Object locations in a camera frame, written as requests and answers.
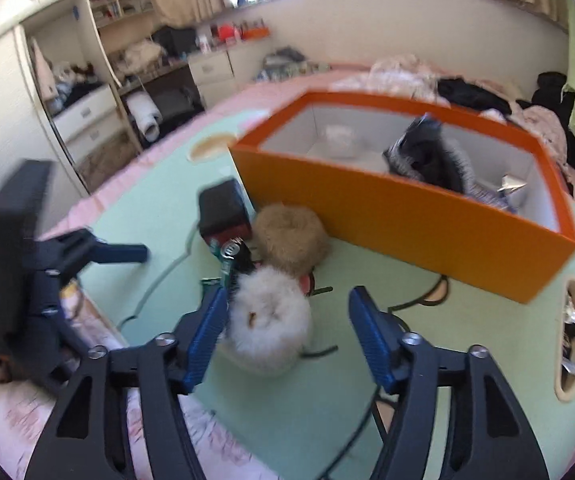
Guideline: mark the pink printed quilt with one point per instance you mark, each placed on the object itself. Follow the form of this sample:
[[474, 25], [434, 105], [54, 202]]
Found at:
[[402, 72]]

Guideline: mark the green toy car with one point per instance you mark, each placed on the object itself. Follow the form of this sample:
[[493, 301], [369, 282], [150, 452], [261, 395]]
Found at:
[[226, 267]]

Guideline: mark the white fur pompom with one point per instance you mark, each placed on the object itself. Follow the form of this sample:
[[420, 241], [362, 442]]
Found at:
[[272, 320]]

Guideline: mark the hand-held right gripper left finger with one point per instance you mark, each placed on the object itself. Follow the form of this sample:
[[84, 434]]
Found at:
[[207, 335]]

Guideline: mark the grey folded clothes pile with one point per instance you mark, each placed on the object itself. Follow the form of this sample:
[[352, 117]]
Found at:
[[287, 60]]

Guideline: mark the black garment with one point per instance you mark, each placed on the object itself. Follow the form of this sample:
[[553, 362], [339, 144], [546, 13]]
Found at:
[[467, 92]]

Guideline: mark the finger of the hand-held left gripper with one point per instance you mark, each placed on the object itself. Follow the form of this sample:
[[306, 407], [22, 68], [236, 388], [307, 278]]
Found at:
[[50, 340], [117, 254]]

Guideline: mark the white paper roll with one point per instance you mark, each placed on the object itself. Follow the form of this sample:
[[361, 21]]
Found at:
[[142, 115]]

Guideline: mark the black lace doll dress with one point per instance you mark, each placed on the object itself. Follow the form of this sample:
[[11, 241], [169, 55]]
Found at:
[[432, 160]]

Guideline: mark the black box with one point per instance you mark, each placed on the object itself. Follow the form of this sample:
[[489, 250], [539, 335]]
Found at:
[[222, 205]]

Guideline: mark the white drawer cabinet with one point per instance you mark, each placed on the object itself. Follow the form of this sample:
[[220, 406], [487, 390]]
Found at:
[[212, 67]]

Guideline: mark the small silver metal item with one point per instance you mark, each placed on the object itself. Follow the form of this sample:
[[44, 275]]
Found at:
[[513, 184]]

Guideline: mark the mint green desktop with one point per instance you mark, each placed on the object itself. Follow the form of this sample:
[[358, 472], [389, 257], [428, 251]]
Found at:
[[292, 420]]

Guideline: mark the beige fur pompom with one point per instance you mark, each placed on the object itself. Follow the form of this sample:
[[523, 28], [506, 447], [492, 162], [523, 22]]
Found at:
[[292, 235]]

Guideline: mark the orange cardboard box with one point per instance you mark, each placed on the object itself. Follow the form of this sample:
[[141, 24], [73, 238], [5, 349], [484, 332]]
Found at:
[[392, 220]]

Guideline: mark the white wardrobe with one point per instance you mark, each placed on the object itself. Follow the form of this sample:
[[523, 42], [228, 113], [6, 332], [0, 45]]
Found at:
[[2, 110]]

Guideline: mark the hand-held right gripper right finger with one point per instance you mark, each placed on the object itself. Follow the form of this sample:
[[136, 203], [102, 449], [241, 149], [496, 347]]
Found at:
[[367, 335]]

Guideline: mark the orange item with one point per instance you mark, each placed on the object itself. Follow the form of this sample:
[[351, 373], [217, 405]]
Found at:
[[255, 33]]

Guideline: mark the black clothing pile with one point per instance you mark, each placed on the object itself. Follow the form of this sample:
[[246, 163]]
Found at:
[[550, 85]]

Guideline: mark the red item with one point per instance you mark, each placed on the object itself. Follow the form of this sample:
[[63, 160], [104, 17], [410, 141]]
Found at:
[[228, 33]]

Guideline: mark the clear plastic bag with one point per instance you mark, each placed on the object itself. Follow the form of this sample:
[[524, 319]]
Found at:
[[342, 140]]

